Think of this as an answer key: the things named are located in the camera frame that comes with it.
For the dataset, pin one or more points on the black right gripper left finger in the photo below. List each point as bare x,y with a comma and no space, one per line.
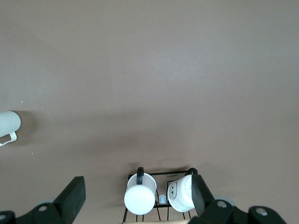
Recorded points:
65,205

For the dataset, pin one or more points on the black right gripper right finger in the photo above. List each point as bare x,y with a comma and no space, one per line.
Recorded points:
210,212

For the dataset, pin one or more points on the ribbed off-white cup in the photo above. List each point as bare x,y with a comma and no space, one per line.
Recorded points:
8,123

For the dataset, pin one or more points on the white mug with face print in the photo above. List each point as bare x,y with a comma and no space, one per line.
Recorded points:
180,196

